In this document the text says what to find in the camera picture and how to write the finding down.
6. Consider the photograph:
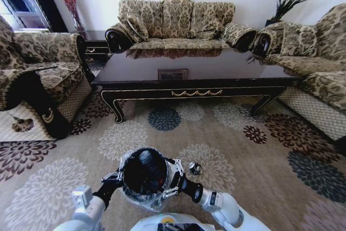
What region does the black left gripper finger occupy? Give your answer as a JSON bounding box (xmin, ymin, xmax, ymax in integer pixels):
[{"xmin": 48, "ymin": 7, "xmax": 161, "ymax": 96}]
[{"xmin": 101, "ymin": 170, "xmax": 123, "ymax": 186}]

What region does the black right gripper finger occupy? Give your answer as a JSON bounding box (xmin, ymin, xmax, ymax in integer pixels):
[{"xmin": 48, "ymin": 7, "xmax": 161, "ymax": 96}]
[
  {"xmin": 168, "ymin": 158, "xmax": 185, "ymax": 179},
  {"xmin": 161, "ymin": 186, "xmax": 181, "ymax": 199}
]

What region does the clear plastic bin liner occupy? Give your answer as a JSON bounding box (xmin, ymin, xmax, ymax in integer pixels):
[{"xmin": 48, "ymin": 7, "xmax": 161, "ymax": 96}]
[{"xmin": 118, "ymin": 147, "xmax": 187, "ymax": 213}]

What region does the round silver trash bin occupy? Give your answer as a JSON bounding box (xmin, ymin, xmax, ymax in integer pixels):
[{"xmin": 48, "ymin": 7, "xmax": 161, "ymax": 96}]
[{"xmin": 119, "ymin": 147, "xmax": 181, "ymax": 212}]

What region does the glass floor vase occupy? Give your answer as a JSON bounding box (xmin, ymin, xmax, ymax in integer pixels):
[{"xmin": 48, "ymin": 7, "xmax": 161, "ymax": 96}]
[{"xmin": 71, "ymin": 9, "xmax": 86, "ymax": 33}]

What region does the crushed metal can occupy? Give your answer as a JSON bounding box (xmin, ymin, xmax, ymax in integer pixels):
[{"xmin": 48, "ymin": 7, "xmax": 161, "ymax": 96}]
[{"xmin": 188, "ymin": 161, "xmax": 203, "ymax": 175}]

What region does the white robot front shell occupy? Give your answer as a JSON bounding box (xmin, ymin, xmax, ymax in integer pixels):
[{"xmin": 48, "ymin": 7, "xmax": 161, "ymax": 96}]
[{"xmin": 130, "ymin": 213, "xmax": 214, "ymax": 231}]

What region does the beige floral rug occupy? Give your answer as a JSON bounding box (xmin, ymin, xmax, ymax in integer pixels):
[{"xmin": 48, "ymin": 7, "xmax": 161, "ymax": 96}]
[{"xmin": 0, "ymin": 89, "xmax": 346, "ymax": 231}]

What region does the black glossy coffee table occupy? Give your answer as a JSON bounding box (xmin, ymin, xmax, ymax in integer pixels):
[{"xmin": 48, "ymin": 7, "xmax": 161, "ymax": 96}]
[{"xmin": 91, "ymin": 48, "xmax": 304, "ymax": 123}]

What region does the black side table gold trim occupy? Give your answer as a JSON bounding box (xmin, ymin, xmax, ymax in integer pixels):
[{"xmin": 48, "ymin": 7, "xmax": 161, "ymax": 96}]
[{"xmin": 82, "ymin": 30, "xmax": 110, "ymax": 72}]

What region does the damask sofa with black armrest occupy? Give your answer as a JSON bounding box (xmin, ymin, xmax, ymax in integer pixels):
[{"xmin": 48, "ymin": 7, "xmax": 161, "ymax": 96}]
[{"xmin": 0, "ymin": 16, "xmax": 93, "ymax": 142}]

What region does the three-seat damask patterned sofa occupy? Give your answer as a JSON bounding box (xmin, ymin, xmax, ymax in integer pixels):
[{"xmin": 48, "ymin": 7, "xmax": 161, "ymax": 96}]
[{"xmin": 104, "ymin": 0, "xmax": 257, "ymax": 53}]

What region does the damask sofa with lattice skirt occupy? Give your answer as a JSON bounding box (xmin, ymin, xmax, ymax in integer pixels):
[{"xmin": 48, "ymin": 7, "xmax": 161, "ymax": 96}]
[{"xmin": 252, "ymin": 3, "xmax": 346, "ymax": 142}]

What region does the large damask throw pillow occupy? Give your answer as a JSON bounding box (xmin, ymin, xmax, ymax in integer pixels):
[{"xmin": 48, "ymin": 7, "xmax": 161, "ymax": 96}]
[{"xmin": 280, "ymin": 22, "xmax": 319, "ymax": 57}]

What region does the green spiky plant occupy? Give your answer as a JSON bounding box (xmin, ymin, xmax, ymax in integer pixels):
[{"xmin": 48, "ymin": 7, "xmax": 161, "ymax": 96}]
[{"xmin": 270, "ymin": 0, "xmax": 317, "ymax": 22}]

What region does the window with white frame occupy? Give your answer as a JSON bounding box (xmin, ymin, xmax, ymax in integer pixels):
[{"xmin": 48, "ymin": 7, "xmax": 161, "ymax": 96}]
[{"xmin": 0, "ymin": 0, "xmax": 51, "ymax": 31}]

